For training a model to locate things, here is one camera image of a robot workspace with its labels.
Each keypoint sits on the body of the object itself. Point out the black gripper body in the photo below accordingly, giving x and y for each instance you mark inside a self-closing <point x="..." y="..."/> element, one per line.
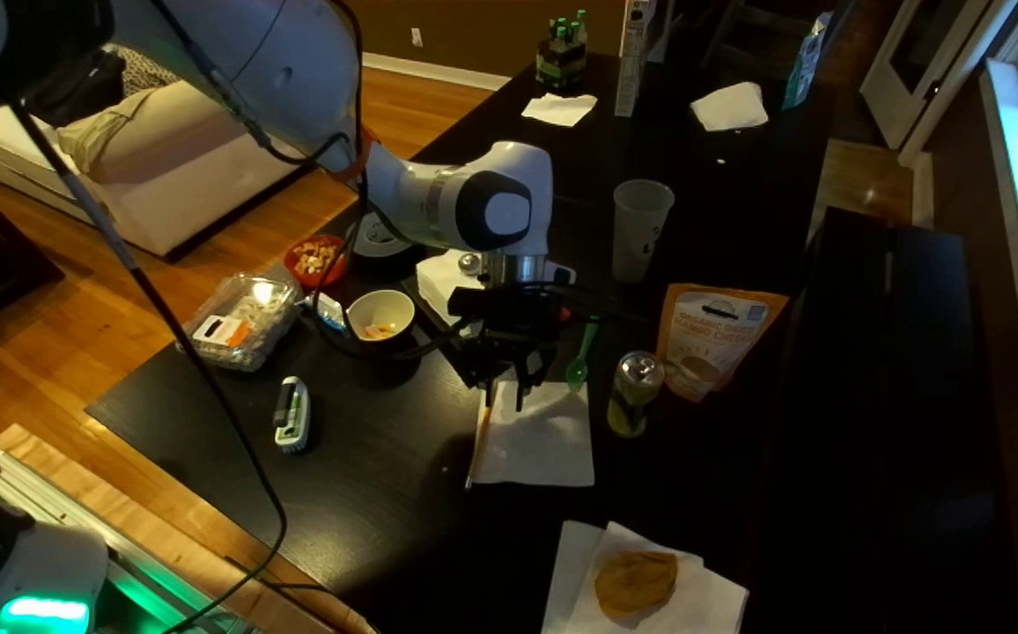
<point x="519" y="317"/>

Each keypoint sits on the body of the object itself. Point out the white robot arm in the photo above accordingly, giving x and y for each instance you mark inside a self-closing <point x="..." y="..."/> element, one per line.
<point x="262" y="73"/>

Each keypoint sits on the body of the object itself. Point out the white paper napkin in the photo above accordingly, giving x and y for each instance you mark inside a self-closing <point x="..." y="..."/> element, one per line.
<point x="731" y="107"/>
<point x="561" y="109"/>
<point x="542" y="444"/>

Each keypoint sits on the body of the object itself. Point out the colourful gummy candy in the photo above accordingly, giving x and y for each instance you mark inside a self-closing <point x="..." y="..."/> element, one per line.
<point x="380" y="327"/>

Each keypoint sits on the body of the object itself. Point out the white round bowl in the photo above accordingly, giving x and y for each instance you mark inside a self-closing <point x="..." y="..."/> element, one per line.
<point x="380" y="307"/>

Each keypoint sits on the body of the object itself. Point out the translucent plastic cup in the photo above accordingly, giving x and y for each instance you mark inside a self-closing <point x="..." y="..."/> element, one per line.
<point x="641" y="230"/>

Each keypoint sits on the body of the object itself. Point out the blue white snack wrapper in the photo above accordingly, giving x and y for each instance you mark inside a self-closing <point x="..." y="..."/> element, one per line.
<point x="327" y="310"/>

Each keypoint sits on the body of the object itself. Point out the orange white snack bag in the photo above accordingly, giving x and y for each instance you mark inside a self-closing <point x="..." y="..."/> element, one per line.
<point x="714" y="338"/>

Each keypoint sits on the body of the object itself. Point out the red bowl with crackers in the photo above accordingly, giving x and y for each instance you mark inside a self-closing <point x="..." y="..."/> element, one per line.
<point x="319" y="263"/>

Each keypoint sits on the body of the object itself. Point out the white green scrub brush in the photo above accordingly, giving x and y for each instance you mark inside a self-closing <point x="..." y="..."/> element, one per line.
<point x="293" y="413"/>

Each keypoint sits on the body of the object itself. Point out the brown round cookie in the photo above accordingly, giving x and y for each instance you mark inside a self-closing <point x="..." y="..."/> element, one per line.
<point x="636" y="587"/>

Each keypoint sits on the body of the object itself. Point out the clear plastic seed container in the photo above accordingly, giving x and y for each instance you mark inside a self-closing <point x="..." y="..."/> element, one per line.
<point x="244" y="317"/>

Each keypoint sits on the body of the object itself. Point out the dark glass bottle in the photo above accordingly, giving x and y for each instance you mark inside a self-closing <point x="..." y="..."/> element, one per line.
<point x="561" y="51"/>

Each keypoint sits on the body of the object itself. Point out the black bench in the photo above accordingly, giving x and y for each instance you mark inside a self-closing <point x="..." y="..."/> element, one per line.
<point x="882" y="425"/>

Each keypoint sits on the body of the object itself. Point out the beige sofa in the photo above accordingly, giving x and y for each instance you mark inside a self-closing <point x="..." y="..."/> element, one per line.
<point x="177" y="177"/>

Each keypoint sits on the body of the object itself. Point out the blue snack bag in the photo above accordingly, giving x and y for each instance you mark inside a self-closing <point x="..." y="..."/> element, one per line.
<point x="812" y="60"/>

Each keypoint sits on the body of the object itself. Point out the white device with green light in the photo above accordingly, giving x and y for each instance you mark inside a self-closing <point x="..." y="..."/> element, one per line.
<point x="16" y="575"/>

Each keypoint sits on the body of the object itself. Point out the white wall outlet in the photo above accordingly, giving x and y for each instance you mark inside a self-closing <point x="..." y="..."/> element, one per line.
<point x="418" y="35"/>

